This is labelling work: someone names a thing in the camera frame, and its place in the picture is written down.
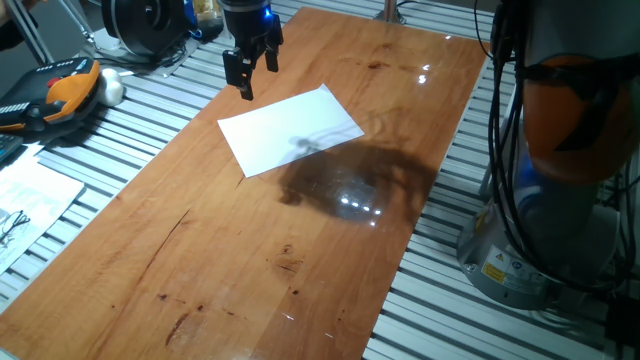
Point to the black computer keyboard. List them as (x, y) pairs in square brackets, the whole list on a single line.
[(9, 146)]

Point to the jar with yellow content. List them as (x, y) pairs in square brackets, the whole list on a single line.
[(207, 15)]

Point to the dark sleeved forearm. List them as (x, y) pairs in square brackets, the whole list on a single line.
[(12, 35)]

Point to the grey flat base plate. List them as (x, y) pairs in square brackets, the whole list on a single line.
[(182, 60)]

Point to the grey metal stand strut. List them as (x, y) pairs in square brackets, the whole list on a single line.
[(27, 30)]

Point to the black round device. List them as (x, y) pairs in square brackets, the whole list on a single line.
[(145, 25)]

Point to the printed paper document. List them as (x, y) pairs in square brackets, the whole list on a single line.
[(35, 200)]

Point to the white rounded object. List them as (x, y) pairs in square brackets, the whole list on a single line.
[(111, 90)]

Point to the black eyeglasses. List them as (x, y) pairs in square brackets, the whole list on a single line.
[(23, 217)]

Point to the metal post with base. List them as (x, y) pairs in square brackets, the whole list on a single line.
[(391, 10)]

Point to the white paper sheet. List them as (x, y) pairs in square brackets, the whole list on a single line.
[(280, 130)]

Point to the black and orange teach pendant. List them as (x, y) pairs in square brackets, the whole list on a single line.
[(70, 92)]

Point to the thin metal rod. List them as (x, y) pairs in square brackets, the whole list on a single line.
[(75, 20)]

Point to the blue object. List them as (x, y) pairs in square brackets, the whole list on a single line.
[(189, 12)]

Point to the wooden board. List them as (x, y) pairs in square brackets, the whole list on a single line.
[(200, 260)]

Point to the silver and orange robot arm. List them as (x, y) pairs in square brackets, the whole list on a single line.
[(545, 115)]

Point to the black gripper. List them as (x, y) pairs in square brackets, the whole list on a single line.
[(245, 22)]

